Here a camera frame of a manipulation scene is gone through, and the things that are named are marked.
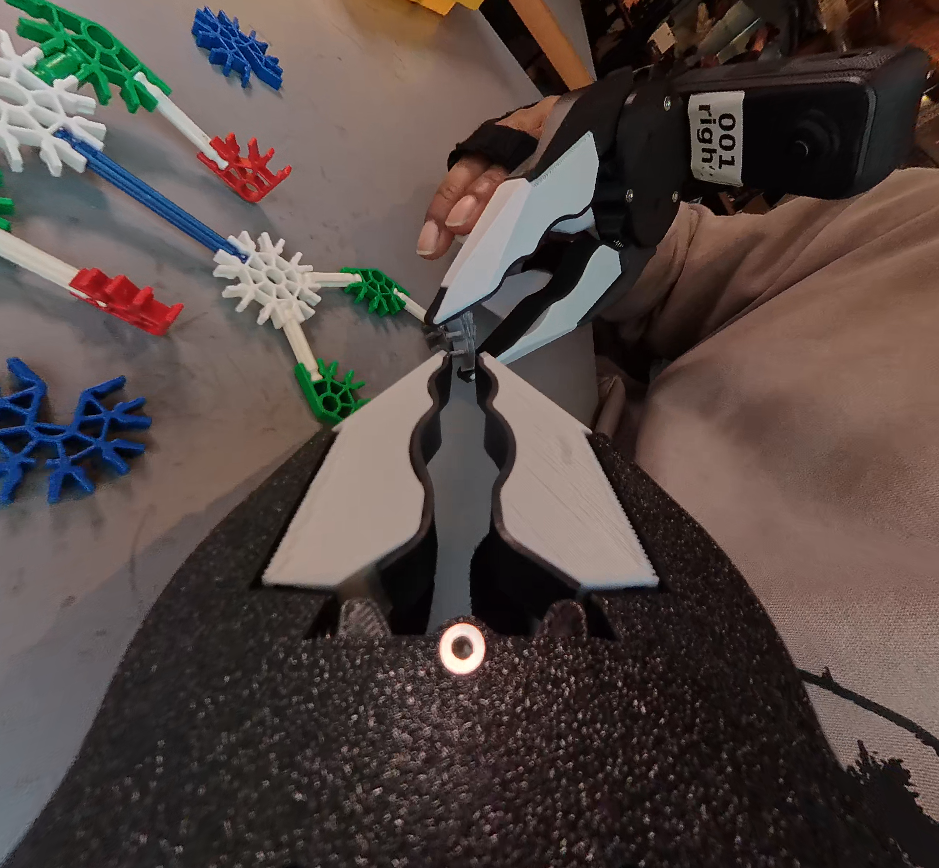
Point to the construction toy figure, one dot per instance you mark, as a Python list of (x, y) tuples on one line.
[(271, 279)]

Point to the grey desk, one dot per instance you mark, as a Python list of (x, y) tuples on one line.
[(367, 112)]

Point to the red toy connector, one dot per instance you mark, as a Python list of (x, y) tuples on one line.
[(125, 299), (246, 171)]

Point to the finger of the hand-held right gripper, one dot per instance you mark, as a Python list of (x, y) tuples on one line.
[(528, 215), (587, 288)]

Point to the grey snowflake toy connector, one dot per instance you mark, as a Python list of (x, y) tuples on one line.
[(463, 339), (439, 338)]

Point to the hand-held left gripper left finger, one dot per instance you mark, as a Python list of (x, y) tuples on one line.
[(352, 516)]

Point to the blue snowflake toy connector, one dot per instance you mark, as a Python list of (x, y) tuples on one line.
[(238, 50), (66, 435)]

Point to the person's right forearm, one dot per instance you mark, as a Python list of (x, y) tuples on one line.
[(770, 259)]

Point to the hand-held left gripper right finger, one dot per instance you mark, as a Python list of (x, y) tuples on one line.
[(579, 516)]

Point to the person's right hand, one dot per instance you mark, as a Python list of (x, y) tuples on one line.
[(455, 196)]

